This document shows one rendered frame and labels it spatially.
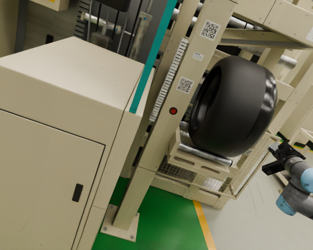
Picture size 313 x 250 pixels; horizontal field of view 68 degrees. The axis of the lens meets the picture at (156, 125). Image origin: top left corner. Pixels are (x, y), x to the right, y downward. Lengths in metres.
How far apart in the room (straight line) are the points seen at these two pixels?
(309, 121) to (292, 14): 4.31
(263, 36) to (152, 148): 0.99
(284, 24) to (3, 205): 1.58
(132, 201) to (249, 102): 1.03
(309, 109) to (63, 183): 5.21
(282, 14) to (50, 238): 1.56
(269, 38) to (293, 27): 0.17
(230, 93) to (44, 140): 0.81
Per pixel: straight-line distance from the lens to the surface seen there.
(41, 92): 0.67
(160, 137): 1.38
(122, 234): 1.93
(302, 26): 1.64
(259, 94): 1.20
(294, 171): 1.01
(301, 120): 5.64
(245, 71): 1.22
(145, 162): 1.49
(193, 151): 1.34
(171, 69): 1.24
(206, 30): 1.21
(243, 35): 1.67
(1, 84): 0.72
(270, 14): 1.56
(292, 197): 1.00
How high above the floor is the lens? 1.53
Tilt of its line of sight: 26 degrees down
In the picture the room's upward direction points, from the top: 23 degrees clockwise
